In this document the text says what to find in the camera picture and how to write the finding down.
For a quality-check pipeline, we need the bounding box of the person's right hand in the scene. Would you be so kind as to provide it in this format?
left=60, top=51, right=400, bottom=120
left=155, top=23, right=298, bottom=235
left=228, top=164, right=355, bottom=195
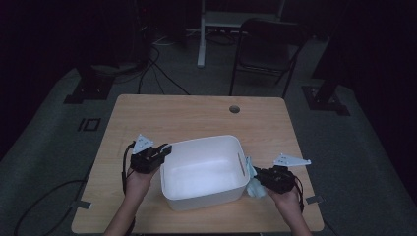
left=267, top=188, right=302, bottom=218

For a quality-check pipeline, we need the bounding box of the white metal desk frame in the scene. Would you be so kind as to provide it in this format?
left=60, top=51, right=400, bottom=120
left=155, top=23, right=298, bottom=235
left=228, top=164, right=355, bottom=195
left=196, top=0, right=286, bottom=69

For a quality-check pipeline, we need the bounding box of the person's left hand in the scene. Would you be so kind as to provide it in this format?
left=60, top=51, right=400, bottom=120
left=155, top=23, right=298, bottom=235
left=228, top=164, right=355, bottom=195
left=126, top=166, right=159, bottom=199

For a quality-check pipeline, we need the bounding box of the light blue cloth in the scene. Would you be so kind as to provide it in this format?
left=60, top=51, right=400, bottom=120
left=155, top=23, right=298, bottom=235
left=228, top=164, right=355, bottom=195
left=245, top=156, right=268, bottom=199

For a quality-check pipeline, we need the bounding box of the black folding chair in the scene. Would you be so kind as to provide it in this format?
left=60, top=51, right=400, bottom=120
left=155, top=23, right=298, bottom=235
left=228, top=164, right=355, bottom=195
left=228, top=18, right=309, bottom=99

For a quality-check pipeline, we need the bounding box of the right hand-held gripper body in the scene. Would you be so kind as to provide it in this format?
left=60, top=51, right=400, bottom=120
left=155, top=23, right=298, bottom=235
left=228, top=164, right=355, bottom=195
left=259, top=152, right=312, bottom=195

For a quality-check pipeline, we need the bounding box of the black stand base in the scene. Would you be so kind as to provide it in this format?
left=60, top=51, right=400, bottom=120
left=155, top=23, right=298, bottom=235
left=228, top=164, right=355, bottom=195
left=63, top=63, right=116, bottom=105
left=301, top=38, right=351, bottom=116

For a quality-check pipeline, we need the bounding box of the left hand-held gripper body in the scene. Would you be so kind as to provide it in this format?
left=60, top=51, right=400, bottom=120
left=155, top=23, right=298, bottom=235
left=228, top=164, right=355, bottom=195
left=130, top=133, right=165, bottom=175

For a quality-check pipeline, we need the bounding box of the grey tape strip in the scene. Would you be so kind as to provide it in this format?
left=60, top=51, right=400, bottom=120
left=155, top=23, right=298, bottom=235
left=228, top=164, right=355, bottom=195
left=70, top=200, right=92, bottom=210
left=305, top=195, right=326, bottom=205

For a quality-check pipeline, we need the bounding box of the thin black floor cable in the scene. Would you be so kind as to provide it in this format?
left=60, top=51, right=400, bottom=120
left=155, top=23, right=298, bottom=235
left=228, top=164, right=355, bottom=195
left=137, top=45, right=191, bottom=96

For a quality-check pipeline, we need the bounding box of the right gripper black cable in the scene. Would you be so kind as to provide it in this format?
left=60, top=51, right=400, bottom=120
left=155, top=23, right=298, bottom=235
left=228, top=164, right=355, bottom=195
left=293, top=176, right=306, bottom=213

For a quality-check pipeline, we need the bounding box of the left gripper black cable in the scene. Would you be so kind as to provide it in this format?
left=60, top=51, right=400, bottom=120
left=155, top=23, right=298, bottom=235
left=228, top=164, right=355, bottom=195
left=121, top=141, right=137, bottom=236

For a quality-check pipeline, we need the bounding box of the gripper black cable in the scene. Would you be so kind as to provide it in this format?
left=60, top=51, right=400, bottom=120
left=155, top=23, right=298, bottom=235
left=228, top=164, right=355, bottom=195
left=121, top=141, right=137, bottom=236
left=293, top=176, right=306, bottom=213

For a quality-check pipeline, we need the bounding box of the white plastic bin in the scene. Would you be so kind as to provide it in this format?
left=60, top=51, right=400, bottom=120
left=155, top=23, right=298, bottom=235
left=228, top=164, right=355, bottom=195
left=159, top=135, right=251, bottom=211

